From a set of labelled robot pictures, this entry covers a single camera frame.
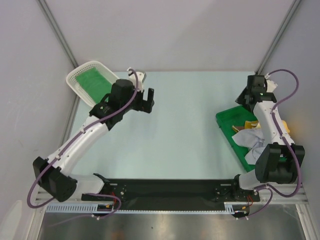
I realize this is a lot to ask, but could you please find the green microfiber towel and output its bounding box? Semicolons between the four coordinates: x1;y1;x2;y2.
75;67;112;106

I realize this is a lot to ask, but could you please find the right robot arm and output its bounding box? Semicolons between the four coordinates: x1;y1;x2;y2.
230;74;305;201

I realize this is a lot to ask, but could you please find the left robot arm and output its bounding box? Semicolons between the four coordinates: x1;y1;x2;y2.
32;79;155;202

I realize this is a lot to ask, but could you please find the green plastic tray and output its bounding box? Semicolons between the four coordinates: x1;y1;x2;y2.
215;106;266;172

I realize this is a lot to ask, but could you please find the yellow cloth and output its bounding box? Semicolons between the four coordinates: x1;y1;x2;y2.
231;120;291;133

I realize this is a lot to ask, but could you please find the light blue cloth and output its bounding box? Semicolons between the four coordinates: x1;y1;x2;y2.
232;128;267;165

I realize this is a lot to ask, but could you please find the white perforated plastic basket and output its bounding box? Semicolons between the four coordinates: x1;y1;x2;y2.
66;60;119;107

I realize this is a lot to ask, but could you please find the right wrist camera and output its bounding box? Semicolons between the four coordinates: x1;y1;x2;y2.
264;73;278;93

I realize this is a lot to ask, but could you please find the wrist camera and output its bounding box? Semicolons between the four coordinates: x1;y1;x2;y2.
264;73;278;93
126;67;147;92

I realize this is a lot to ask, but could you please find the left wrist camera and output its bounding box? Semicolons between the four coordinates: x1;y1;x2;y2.
126;67;147;92

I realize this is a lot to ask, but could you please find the right aluminium frame post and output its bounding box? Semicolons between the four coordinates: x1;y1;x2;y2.
254;0;304;74

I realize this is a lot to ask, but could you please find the aluminium frame post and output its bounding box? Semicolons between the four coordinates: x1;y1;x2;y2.
254;0;304;74
36;0;79;69

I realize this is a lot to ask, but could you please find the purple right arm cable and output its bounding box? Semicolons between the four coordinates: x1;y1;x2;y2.
234;68;303;221

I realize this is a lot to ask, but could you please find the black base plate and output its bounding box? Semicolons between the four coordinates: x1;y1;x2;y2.
81;177;261;211

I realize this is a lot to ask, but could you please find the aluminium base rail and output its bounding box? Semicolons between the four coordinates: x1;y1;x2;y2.
32;184;308;205

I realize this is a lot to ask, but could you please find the grey slotted cable duct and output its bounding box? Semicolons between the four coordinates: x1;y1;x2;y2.
46;200;250;215

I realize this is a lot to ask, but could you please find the left aluminium frame post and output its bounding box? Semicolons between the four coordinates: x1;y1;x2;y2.
36;0;79;69

